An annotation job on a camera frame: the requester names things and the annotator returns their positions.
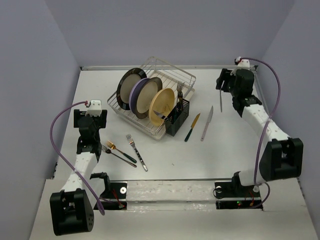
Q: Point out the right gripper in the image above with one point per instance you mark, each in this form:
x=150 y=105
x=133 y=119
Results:
x=226 y=77

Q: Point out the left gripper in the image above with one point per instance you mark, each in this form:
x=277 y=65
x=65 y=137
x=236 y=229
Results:
x=100 y=120

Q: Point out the grey knife slim handle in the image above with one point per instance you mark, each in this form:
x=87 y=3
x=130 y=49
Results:
x=220 y=101

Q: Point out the knife dark handle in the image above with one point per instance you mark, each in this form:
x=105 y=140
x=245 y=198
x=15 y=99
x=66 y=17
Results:
x=161 y=118

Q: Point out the knife teal handle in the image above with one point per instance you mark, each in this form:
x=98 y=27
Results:
x=177 y=109

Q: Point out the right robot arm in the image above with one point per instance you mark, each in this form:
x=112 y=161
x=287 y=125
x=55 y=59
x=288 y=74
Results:
x=279 y=156

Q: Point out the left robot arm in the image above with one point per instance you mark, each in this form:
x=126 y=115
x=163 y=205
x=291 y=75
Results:
x=72 y=208

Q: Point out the black utensil caddy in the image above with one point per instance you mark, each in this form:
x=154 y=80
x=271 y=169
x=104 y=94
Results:
x=171 y=127

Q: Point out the black rimmed plate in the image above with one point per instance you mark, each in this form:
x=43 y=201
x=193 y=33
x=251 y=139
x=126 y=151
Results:
x=126 y=84

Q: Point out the purple plate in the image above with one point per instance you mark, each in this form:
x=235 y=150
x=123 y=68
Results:
x=134 y=94

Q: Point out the yellow plate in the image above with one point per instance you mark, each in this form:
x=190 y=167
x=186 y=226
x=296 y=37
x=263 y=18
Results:
x=163 y=103

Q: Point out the grey brown plate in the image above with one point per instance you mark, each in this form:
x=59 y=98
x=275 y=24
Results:
x=145 y=96

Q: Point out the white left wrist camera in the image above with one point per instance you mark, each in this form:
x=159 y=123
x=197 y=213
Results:
x=93 y=108

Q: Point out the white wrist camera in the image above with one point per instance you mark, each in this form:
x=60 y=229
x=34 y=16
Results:
x=93 y=108
x=241 y=63

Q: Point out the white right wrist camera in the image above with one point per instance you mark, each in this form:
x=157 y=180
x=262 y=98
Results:
x=241 y=63

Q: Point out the gold fork green handle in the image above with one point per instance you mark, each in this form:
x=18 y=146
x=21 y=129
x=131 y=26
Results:
x=113 y=147

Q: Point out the dark fork thin handle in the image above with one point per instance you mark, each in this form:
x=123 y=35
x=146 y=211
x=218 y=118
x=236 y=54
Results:
x=108 y=151

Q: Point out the silver fork perforated handle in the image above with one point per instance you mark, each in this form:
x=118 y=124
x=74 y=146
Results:
x=133 y=145

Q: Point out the gold knife green handle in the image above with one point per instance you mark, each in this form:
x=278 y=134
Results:
x=192 y=127

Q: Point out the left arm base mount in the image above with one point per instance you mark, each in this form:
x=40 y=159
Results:
x=113 y=194

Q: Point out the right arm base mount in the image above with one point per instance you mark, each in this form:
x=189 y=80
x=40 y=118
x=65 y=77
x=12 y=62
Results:
x=231 y=195

